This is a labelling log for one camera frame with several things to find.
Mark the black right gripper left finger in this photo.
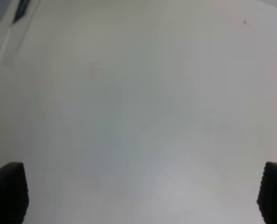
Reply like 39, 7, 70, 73
0, 162, 29, 224

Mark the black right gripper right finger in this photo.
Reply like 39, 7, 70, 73
257, 161, 277, 224

